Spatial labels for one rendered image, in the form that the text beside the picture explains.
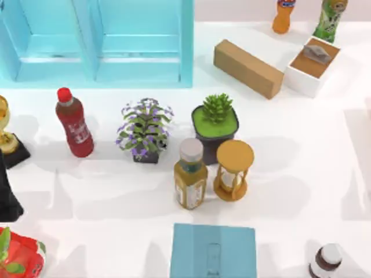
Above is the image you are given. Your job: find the green succulent plant pot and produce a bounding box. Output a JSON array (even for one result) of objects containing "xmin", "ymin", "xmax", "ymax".
[{"xmin": 191, "ymin": 93, "xmax": 240, "ymax": 166}]

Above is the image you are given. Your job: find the yellow bottle with grey cap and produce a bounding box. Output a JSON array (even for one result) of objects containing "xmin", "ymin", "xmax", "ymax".
[{"xmin": 173, "ymin": 138, "xmax": 209, "ymax": 210}]

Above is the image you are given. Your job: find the purple flower plant pot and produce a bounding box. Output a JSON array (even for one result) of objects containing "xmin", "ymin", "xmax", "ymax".
[{"xmin": 115, "ymin": 97, "xmax": 175, "ymax": 164}]

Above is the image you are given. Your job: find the wooden hourglass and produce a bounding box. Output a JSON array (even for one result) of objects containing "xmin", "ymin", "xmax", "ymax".
[{"xmin": 213, "ymin": 140, "xmax": 255, "ymax": 202}]

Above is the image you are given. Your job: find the brown cardboard box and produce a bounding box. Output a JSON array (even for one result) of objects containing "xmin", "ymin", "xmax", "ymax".
[{"xmin": 213, "ymin": 39, "xmax": 285, "ymax": 100}]

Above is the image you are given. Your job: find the light blue rack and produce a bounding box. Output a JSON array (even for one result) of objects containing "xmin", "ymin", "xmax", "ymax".
[{"xmin": 0, "ymin": 0, "xmax": 194, "ymax": 89}]

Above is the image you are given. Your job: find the red bottle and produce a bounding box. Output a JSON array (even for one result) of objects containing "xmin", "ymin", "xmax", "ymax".
[{"xmin": 55, "ymin": 87, "xmax": 94, "ymax": 158}]

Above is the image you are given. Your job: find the white box with wooden inside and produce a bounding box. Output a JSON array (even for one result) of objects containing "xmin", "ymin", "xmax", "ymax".
[{"xmin": 283, "ymin": 36, "xmax": 341, "ymax": 98}]

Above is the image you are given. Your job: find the orange bottle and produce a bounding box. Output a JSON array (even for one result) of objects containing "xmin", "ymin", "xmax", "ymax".
[{"xmin": 271, "ymin": 0, "xmax": 297, "ymax": 35}]

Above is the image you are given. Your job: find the grey stapler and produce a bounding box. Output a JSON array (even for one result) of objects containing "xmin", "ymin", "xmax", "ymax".
[{"xmin": 303, "ymin": 43, "xmax": 333, "ymax": 63}]

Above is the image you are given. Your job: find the gold trophy on black base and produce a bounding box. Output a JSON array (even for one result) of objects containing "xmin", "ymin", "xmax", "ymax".
[{"xmin": 0, "ymin": 95, "xmax": 31, "ymax": 170}]

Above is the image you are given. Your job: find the green bottle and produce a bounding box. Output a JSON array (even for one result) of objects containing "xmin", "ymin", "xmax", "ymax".
[{"xmin": 311, "ymin": 0, "xmax": 348, "ymax": 44}]

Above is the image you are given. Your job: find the brown bottle with white cap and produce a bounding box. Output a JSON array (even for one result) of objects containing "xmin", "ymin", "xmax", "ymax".
[{"xmin": 308, "ymin": 243, "xmax": 344, "ymax": 278}]

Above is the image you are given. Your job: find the red strawberry plant pot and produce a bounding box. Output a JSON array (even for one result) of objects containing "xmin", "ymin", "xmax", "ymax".
[{"xmin": 0, "ymin": 226, "xmax": 47, "ymax": 278}]

